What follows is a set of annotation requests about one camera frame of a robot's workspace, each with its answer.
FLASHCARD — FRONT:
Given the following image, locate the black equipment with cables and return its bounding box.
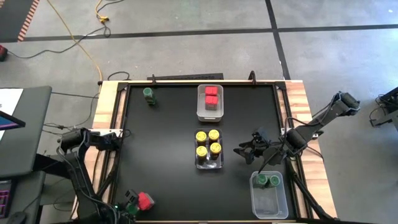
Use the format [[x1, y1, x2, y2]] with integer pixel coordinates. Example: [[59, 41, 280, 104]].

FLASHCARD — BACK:
[[369, 86, 398, 129]]

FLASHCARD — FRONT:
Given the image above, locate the black mat with striped edge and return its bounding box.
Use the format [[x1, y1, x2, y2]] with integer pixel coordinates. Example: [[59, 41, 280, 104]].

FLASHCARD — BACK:
[[0, 0, 41, 43]]

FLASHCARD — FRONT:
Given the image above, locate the black power strip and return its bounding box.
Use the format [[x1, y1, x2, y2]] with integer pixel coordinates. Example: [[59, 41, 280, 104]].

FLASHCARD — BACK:
[[146, 73, 224, 82]]

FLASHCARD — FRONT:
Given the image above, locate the yellow lid spice jar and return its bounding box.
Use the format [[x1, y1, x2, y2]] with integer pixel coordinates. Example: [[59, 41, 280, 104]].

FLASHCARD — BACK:
[[207, 129, 221, 144], [195, 145, 208, 162], [209, 142, 223, 159], [195, 130, 208, 146]]

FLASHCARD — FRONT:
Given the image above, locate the black diagonal strut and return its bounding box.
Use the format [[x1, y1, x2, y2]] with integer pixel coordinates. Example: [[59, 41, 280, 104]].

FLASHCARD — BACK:
[[98, 158, 121, 197], [287, 160, 332, 221]]

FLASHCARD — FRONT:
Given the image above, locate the long yellow cable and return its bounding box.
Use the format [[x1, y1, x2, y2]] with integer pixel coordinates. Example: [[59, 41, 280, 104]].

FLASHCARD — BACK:
[[45, 0, 104, 82]]

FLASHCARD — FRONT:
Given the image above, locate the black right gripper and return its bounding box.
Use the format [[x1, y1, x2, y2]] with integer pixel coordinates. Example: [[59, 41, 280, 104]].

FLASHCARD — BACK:
[[233, 138, 289, 165]]

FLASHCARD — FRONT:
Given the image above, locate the white paper sheet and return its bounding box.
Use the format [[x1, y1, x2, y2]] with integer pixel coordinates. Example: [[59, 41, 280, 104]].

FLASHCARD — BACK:
[[0, 88, 24, 141]]

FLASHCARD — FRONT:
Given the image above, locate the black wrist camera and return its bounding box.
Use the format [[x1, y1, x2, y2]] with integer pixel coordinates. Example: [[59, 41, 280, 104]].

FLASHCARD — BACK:
[[251, 126, 271, 144]]

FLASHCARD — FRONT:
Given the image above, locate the black cable loop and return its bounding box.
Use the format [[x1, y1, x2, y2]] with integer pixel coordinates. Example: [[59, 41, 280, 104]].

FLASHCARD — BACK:
[[107, 70, 131, 82]]

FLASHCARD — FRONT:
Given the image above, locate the grey desk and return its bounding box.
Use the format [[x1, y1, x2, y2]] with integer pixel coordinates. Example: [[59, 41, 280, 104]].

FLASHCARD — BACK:
[[0, 86, 53, 179]]

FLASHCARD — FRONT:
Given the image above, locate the black frame rail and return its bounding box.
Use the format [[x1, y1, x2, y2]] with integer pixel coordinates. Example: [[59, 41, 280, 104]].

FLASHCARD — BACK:
[[273, 81, 301, 220], [124, 81, 280, 88], [104, 82, 130, 222], [107, 219, 298, 224]]

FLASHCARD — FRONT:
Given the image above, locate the yellow cable with plug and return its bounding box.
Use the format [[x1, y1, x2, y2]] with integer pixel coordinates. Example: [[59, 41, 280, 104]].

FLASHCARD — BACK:
[[95, 0, 110, 23]]

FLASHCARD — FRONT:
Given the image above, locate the clear plastic container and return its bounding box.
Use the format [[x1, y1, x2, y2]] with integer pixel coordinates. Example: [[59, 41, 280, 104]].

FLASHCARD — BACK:
[[249, 170, 290, 220]]

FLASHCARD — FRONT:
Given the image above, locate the black table mat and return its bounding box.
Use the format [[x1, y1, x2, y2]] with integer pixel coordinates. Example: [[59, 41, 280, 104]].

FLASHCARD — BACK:
[[110, 83, 295, 222]]

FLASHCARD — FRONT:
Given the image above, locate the backlit keyboard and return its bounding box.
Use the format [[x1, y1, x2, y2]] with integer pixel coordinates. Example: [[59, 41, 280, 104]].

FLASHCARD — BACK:
[[0, 179, 14, 220]]

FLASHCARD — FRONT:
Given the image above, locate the grey translucent plastic bin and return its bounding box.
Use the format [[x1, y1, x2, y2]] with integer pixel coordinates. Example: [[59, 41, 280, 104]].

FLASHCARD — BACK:
[[193, 128, 224, 170]]

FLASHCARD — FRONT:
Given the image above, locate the white plastic bin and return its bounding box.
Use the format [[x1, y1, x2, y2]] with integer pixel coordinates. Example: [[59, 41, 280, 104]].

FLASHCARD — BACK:
[[196, 84, 224, 123]]

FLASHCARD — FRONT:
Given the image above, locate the black floor cable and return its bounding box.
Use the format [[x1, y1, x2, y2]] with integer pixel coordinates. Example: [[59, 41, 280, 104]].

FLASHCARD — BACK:
[[6, 25, 112, 60]]

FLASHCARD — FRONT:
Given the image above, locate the black desk crossbar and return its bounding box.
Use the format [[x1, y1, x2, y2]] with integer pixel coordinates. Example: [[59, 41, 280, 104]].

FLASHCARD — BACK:
[[32, 152, 82, 182]]

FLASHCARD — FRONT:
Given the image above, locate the thin black cable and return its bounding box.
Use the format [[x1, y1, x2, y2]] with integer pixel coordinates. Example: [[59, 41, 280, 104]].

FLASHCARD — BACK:
[[51, 91, 101, 100]]

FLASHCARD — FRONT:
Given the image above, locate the tablet screen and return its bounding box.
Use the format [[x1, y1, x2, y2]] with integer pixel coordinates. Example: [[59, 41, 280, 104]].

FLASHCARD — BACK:
[[0, 110, 27, 131]]

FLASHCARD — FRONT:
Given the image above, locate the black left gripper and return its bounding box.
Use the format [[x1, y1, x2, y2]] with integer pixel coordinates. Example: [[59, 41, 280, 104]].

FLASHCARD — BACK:
[[104, 189, 140, 224]]

